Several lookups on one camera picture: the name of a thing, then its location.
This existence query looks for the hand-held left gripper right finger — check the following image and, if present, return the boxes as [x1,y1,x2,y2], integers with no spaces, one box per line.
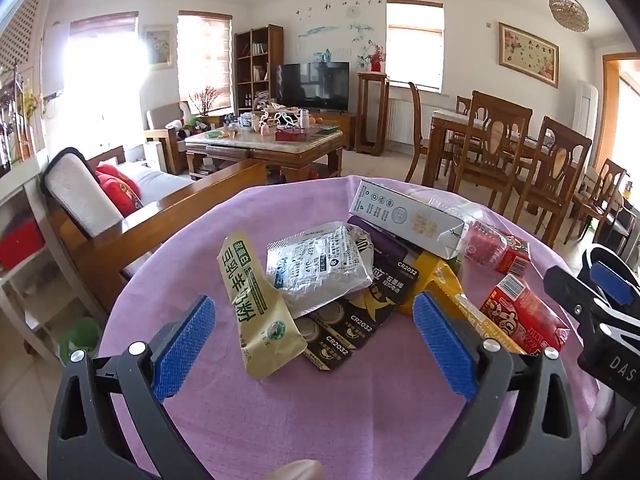
[412,291,583,480]

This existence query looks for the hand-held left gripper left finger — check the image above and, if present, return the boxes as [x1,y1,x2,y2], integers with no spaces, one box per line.
[47,295,216,480]

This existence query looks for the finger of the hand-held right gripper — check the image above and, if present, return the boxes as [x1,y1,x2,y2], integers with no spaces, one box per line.
[543,265,608,328]
[581,244,640,311]

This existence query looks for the red drink carton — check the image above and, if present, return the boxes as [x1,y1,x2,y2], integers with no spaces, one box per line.
[495,232,532,278]
[480,274,571,356]

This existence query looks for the black coin battery card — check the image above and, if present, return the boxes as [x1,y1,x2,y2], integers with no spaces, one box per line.
[295,255,421,372]

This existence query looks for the yellow packet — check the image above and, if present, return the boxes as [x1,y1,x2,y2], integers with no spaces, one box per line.
[397,250,526,356]

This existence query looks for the beige green powder sachet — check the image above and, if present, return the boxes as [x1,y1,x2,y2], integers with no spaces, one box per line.
[216,232,308,380]

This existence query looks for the green round object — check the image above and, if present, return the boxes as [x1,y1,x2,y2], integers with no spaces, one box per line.
[60,317,101,366]

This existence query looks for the clear plastic red-filled tray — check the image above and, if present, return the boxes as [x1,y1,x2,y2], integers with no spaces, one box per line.
[430,195,506,271]

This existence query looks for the dark purple packet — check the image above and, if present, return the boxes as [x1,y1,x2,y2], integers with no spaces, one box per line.
[347,215,411,261]

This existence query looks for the purple tablecloth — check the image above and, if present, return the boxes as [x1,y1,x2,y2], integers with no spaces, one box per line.
[97,175,616,480]

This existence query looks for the wooden sofa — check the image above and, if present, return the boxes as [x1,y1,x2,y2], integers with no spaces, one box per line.
[42,147,268,311]

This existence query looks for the white carton box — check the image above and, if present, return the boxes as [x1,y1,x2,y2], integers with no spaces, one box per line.
[348,179,471,260]

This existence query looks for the silver foil packet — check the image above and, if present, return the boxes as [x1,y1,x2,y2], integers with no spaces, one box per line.
[266,224,375,318]

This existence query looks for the red cushion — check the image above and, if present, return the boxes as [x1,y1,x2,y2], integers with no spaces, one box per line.
[95,164,143,217]

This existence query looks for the white standing air conditioner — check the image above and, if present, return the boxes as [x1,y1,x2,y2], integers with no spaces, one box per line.
[571,80,600,138]

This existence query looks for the red storage box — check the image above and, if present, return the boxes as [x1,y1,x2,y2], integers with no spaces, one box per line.
[0,217,46,271]

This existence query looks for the wooden coffee table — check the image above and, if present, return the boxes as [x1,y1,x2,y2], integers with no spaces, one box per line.
[185,125,346,183]

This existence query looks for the wooden dining table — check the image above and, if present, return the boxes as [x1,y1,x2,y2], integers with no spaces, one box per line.
[422,109,556,191]

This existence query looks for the grey wooden armchair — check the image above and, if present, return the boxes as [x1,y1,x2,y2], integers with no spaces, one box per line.
[144,101,226,176]

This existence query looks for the wooden television stand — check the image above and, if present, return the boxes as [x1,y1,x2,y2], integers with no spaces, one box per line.
[310,110,357,151]

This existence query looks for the wide framed flower painting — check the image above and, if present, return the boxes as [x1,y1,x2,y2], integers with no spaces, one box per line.
[498,22,560,89]

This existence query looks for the pink blossom branches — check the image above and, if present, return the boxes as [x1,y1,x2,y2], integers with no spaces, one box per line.
[190,87,221,116]

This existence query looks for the crystal ceiling chandelier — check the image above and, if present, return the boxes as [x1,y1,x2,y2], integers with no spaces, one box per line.
[548,0,590,33]

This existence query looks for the tall wooden plant stand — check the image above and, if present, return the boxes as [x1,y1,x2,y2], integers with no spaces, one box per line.
[357,71,390,157]

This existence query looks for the flat screen television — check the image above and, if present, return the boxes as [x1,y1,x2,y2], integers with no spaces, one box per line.
[277,61,351,112]

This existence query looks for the red vase with plant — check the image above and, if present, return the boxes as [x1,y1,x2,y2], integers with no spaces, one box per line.
[357,42,386,73]

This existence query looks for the brown framed window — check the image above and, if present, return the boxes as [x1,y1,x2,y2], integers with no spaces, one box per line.
[386,0,446,93]

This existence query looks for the small framed flower picture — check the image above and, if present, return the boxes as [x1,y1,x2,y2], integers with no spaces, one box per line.
[141,24,176,71]

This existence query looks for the wooden bookshelf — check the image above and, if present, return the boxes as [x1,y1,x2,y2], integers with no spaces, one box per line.
[233,24,285,113]

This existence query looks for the window roller blind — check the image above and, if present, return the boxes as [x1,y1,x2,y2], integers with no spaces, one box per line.
[178,10,234,111]
[69,11,138,38]

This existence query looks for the white wall radiator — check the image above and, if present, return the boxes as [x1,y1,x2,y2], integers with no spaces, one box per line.
[387,97,436,145]

